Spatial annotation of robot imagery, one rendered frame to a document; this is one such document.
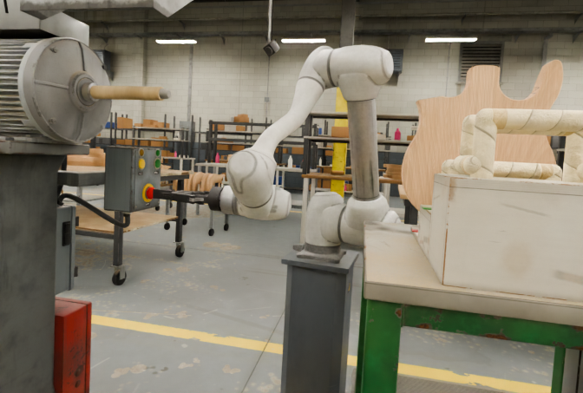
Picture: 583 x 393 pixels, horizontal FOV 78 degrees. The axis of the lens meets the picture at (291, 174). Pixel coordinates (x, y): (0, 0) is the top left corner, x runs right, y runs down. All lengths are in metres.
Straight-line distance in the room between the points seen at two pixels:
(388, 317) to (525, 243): 0.23
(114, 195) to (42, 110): 0.37
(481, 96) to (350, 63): 0.44
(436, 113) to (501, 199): 0.41
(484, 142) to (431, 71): 11.64
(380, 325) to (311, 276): 0.88
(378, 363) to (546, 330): 0.25
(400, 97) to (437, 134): 11.02
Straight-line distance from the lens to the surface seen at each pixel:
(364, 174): 1.35
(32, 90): 0.97
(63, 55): 1.02
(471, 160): 0.63
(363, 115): 1.29
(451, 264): 0.63
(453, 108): 0.99
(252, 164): 0.89
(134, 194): 1.20
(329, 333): 1.57
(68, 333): 1.34
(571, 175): 0.77
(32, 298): 1.24
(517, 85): 12.78
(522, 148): 1.03
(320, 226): 1.49
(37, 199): 1.18
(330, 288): 1.50
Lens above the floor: 1.12
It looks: 3 degrees down
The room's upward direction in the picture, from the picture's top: 3 degrees clockwise
